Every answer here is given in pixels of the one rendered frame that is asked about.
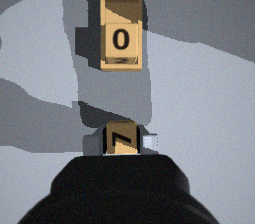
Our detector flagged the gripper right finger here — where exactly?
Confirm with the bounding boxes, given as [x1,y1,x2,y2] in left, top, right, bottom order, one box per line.
[136,124,159,155]

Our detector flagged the tan number cube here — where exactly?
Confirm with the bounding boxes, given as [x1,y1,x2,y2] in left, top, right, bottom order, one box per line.
[106,120,137,154]
[104,23,138,64]

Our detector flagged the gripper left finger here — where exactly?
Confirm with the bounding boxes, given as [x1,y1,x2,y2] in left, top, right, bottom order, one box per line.
[82,125,107,156]

